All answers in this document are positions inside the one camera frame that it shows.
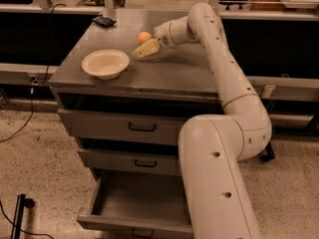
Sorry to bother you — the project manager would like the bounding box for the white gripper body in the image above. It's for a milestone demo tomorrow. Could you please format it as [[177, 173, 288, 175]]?
[[154, 21, 173, 48]]

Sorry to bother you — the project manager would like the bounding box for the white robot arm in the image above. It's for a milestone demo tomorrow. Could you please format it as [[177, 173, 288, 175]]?
[[133, 3, 272, 239]]

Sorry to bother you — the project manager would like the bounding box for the orange fruit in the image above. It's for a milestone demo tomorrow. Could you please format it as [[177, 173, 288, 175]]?
[[138, 32, 152, 45]]

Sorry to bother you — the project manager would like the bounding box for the black table leg with caster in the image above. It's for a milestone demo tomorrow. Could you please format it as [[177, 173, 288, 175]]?
[[260, 143, 275, 162]]

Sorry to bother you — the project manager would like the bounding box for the white paper bowl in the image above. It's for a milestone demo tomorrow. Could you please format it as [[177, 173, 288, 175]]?
[[82, 49, 130, 80]]

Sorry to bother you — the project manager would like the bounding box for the grey middle drawer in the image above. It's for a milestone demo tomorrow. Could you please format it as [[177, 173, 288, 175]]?
[[78, 148, 180, 176]]

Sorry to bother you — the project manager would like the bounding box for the grey metal drawer cabinet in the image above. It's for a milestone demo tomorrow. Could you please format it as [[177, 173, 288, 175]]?
[[48, 9, 241, 239]]

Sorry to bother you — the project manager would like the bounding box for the black power cable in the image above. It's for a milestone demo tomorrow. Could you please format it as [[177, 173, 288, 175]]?
[[0, 3, 68, 144]]

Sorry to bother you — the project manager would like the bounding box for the grey open bottom drawer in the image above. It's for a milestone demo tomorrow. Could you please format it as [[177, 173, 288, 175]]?
[[77, 171, 193, 239]]

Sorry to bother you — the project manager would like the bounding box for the black stand with cable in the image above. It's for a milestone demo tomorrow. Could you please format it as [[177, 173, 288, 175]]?
[[0, 194, 55, 239]]

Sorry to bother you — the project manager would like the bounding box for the grey top drawer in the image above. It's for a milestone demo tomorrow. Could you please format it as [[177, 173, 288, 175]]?
[[58, 109, 184, 145]]

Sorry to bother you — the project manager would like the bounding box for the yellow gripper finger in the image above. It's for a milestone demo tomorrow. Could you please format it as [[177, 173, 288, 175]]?
[[133, 38, 160, 59]]

